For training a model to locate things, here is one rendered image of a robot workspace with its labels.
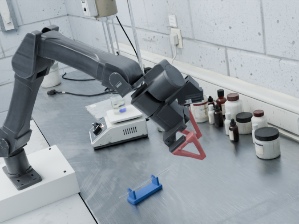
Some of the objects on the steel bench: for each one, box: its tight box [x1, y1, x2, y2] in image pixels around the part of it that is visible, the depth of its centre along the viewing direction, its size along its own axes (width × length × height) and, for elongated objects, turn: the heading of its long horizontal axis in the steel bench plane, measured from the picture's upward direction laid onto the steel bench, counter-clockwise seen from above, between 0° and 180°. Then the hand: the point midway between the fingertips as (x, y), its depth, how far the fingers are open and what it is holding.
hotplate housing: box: [89, 115, 149, 150], centre depth 147 cm, size 22×13×8 cm, turn 127°
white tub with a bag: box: [41, 61, 61, 88], centre depth 232 cm, size 14×14×21 cm
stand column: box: [127, 0, 145, 84], centre depth 173 cm, size 3×3×70 cm
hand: (199, 145), depth 98 cm, fingers open, 9 cm apart
